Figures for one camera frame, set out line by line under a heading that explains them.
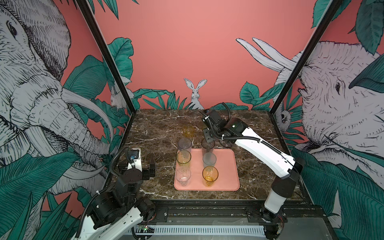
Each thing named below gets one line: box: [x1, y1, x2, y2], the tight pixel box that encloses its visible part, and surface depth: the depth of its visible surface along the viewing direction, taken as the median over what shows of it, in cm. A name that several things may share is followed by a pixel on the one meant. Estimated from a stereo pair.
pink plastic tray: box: [174, 148, 240, 191], surface depth 86 cm
